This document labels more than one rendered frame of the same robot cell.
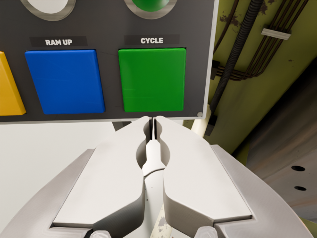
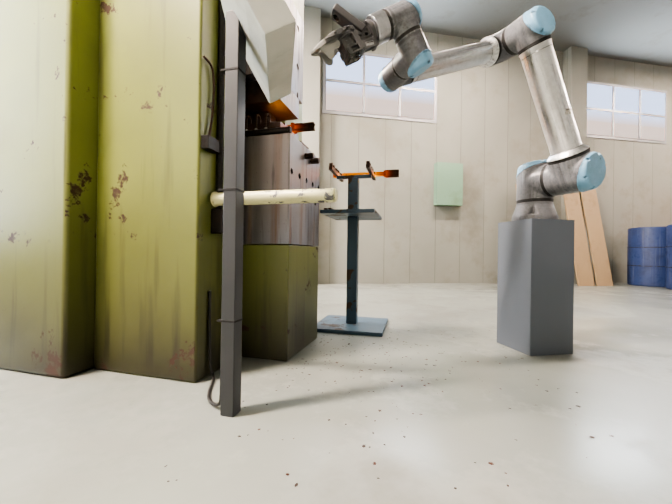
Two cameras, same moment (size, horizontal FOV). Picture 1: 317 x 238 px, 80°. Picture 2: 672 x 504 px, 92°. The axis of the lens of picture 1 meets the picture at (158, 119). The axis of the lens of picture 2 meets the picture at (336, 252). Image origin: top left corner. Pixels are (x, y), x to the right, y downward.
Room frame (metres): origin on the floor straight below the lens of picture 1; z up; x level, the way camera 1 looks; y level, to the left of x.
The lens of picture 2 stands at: (0.12, 1.01, 0.44)
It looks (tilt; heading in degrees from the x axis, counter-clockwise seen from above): 0 degrees down; 262
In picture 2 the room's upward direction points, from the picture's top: 1 degrees clockwise
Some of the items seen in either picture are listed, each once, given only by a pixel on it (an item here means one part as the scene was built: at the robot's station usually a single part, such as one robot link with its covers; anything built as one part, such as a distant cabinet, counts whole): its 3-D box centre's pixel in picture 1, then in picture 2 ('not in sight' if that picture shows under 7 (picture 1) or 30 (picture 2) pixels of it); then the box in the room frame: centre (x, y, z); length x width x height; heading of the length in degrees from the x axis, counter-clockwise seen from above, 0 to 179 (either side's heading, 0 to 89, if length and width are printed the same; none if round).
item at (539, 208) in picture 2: not in sight; (534, 210); (-1.01, -0.38, 0.65); 0.19 x 0.19 x 0.10
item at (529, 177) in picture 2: not in sight; (536, 181); (-1.01, -0.37, 0.79); 0.17 x 0.15 x 0.18; 104
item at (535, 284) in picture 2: not in sight; (533, 284); (-1.01, -0.38, 0.30); 0.22 x 0.22 x 0.60; 2
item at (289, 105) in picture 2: not in sight; (248, 104); (0.34, -0.52, 1.12); 0.42 x 0.20 x 0.10; 157
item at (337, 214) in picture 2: not in sight; (353, 215); (-0.23, -0.89, 0.66); 0.40 x 0.30 x 0.02; 69
